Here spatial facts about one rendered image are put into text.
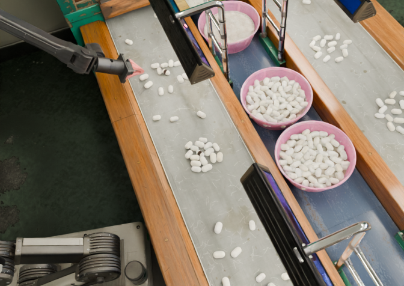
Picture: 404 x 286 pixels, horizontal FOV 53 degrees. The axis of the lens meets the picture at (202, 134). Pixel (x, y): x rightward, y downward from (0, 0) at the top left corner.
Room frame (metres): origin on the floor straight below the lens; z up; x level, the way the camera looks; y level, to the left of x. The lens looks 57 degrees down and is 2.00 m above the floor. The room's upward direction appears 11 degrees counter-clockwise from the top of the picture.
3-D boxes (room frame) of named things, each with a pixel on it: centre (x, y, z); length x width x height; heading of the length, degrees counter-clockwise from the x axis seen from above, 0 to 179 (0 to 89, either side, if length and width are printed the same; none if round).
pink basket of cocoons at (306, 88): (0.90, -0.30, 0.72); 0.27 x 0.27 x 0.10
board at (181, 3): (1.55, -0.16, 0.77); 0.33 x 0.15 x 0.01; 102
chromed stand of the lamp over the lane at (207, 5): (1.12, -0.05, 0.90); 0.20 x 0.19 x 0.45; 12
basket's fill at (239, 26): (1.33, -0.21, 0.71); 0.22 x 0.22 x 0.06
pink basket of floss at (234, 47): (1.33, -0.21, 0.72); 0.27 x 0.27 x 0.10
